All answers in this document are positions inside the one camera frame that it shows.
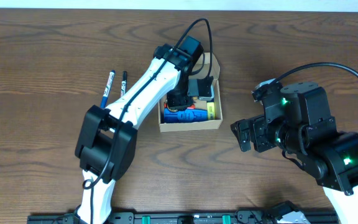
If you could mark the red marker pen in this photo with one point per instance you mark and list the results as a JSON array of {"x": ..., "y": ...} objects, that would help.
[{"x": 191, "y": 107}]

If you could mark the blue whiteboard marker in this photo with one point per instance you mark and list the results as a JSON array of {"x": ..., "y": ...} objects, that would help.
[{"x": 107, "y": 89}]

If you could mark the black mounting rail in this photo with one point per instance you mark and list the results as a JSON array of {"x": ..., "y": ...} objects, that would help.
[{"x": 285, "y": 212}]

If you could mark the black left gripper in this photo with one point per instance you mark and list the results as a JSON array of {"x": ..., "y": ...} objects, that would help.
[{"x": 174, "y": 102}]

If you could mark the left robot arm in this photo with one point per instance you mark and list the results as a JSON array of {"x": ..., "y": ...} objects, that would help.
[{"x": 108, "y": 135}]

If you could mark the yellow highlighter pen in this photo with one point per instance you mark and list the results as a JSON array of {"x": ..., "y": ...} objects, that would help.
[{"x": 211, "y": 111}]

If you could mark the blue utility knife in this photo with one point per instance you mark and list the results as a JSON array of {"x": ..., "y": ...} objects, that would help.
[{"x": 186, "y": 116}]

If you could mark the black whiteboard marker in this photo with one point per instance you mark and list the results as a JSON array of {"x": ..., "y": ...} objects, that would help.
[{"x": 123, "y": 83}]

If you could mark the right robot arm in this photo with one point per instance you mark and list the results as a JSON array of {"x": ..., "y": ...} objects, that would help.
[{"x": 297, "y": 119}]

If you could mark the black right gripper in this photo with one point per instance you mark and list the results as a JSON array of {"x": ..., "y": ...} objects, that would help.
[{"x": 258, "y": 127}]

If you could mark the open cardboard box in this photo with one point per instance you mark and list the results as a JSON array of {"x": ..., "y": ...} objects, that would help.
[{"x": 205, "y": 63}]

